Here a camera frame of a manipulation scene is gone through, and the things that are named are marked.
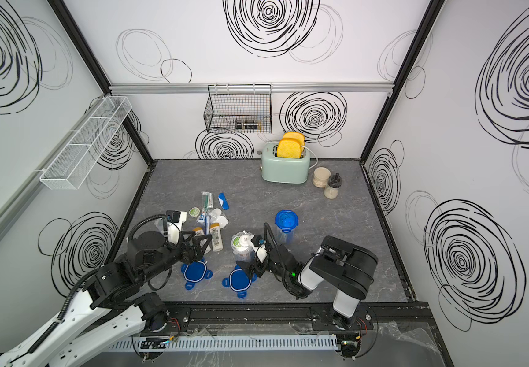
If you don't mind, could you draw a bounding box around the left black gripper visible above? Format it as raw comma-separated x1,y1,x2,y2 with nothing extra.
142,228,213,284

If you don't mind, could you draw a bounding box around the cream lotion bottle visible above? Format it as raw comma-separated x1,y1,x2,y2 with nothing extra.
194,227,205,236
209,223,223,252

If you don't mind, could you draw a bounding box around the blue container lid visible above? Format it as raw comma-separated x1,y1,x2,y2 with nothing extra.
222,265,258,299
180,258,213,291

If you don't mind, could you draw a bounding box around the white round toiletry piece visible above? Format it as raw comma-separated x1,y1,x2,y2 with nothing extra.
209,208,229,229

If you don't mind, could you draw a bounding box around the green round toiletry tin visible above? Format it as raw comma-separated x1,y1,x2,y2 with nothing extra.
188,207,201,218

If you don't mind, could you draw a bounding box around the green toothbrush packet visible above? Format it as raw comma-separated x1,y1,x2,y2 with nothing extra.
201,191,214,212

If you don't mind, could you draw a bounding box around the blue-lid clear container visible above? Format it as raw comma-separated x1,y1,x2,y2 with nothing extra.
231,231,255,262
275,209,299,244
154,215,174,232

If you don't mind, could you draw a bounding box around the blue small toiletry tube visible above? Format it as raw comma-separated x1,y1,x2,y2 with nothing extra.
218,193,229,210

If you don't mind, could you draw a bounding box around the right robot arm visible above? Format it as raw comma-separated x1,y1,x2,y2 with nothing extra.
236,223,379,329

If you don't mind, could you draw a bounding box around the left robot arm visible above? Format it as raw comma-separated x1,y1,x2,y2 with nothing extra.
0,214,213,366

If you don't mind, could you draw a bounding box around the mint green toaster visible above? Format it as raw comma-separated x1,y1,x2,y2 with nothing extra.
261,142,319,184

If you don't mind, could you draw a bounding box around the black-cap glass bottle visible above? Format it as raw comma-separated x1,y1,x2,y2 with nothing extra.
324,173,342,200

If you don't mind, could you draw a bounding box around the beige round jar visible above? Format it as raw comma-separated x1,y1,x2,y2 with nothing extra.
312,167,331,188

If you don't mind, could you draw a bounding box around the front yellow toast slice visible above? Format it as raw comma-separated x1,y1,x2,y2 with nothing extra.
276,138,302,159

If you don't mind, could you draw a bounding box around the yellow toast slice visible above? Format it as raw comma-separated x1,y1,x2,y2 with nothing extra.
276,138,302,159
283,132,305,145

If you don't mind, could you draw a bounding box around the back yellow toast slice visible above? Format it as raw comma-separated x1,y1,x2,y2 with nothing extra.
283,132,305,145

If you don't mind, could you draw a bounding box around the white slotted cable duct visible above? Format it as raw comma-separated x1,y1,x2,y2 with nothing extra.
108,335,339,353

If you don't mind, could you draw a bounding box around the black wire wall basket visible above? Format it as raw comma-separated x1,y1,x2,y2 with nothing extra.
203,83,272,134

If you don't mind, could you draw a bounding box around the white mesh wall shelf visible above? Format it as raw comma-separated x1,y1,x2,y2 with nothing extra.
39,96,132,191

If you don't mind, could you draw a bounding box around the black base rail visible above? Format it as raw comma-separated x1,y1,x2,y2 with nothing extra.
80,301,433,333

